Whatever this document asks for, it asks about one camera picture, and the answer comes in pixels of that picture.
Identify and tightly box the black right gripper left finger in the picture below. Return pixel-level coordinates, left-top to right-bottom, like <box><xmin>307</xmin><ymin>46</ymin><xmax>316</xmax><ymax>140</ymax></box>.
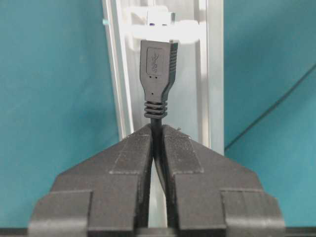
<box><xmin>28</xmin><ymin>125</ymin><xmax>151</xmax><ymax>237</ymax></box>

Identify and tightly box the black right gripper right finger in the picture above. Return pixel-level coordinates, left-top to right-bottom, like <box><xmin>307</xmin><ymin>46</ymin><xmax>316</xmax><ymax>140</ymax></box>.
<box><xmin>162</xmin><ymin>125</ymin><xmax>285</xmax><ymax>237</ymax></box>

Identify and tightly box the black USB cable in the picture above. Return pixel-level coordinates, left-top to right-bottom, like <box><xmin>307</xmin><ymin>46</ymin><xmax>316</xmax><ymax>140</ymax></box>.
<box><xmin>139</xmin><ymin>9</ymin><xmax>316</xmax><ymax>220</ymax></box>

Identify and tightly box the aluminium extrusion rail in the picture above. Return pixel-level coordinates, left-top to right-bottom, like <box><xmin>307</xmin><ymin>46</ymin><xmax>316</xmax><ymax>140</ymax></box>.
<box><xmin>101</xmin><ymin>0</ymin><xmax>227</xmax><ymax>222</ymax></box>

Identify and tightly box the white zip-tie ring middle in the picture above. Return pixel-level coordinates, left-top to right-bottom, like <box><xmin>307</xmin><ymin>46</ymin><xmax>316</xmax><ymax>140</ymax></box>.
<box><xmin>122</xmin><ymin>4</ymin><xmax>205</xmax><ymax>50</ymax></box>

